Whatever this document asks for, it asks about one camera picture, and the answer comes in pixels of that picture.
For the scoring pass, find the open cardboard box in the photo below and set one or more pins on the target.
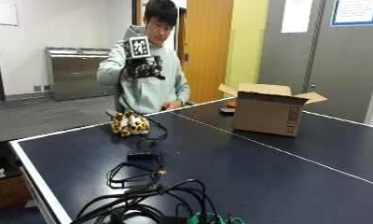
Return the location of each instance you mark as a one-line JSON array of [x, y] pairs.
[[269, 113]]

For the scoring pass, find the the person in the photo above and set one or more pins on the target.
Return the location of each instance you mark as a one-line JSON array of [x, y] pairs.
[[153, 90]]

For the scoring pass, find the wooden door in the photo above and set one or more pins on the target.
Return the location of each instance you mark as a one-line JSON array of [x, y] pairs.
[[207, 49]]

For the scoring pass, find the wall power outlet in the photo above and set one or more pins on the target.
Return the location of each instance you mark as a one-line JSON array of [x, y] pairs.
[[38, 88]]

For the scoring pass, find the brown wooden box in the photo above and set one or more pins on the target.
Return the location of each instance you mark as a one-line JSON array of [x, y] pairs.
[[6, 193]]

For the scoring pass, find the blue framed poster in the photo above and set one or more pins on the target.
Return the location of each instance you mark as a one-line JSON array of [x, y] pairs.
[[356, 11]]

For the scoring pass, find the white wall board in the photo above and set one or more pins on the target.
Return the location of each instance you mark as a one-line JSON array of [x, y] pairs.
[[7, 13]]

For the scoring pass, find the grey office chair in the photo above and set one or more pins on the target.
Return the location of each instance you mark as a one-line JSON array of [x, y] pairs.
[[116, 102]]

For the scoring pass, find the stainless steel bin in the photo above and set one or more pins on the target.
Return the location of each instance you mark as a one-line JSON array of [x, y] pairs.
[[94, 70], [62, 73]]

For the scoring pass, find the green plastic object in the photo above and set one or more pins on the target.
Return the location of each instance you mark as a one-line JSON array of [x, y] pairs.
[[207, 218]]

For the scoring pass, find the orange round object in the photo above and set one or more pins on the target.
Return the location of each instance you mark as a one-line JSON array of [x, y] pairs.
[[231, 104]]

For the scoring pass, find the small black hub box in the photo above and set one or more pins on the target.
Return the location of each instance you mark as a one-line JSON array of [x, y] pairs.
[[140, 156]]

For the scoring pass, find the white marker cube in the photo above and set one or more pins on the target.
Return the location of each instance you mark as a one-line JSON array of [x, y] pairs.
[[137, 47]]

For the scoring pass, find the white paper sheet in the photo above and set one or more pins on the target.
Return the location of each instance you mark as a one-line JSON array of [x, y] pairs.
[[296, 15]]

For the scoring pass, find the spotted leopard soft toy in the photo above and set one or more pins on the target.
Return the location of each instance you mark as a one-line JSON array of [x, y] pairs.
[[130, 123]]

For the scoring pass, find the black adapter block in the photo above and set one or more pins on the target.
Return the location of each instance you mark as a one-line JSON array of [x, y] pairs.
[[173, 219]]

